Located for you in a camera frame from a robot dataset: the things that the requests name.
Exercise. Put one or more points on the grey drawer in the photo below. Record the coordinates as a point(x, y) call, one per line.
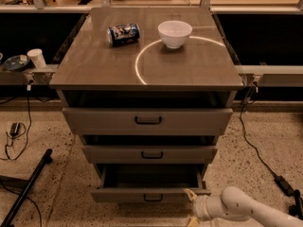
point(149, 154)
point(149, 183)
point(90, 121)

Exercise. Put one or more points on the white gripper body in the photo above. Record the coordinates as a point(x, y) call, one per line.
point(200, 206)

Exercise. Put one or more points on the white bowl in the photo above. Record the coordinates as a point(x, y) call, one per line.
point(174, 34)

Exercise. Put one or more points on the black pole on floor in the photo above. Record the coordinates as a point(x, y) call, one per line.
point(22, 196)

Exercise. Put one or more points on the black power adapter left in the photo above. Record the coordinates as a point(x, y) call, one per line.
point(14, 129)

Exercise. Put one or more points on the grey drawer cabinet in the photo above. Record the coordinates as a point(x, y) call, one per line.
point(147, 74)

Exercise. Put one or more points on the dark blue plate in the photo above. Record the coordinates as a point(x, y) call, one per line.
point(16, 63)

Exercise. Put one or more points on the blue soda can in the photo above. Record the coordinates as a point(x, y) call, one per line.
point(123, 34)

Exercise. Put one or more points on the white paper cup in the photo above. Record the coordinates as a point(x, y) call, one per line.
point(37, 57)

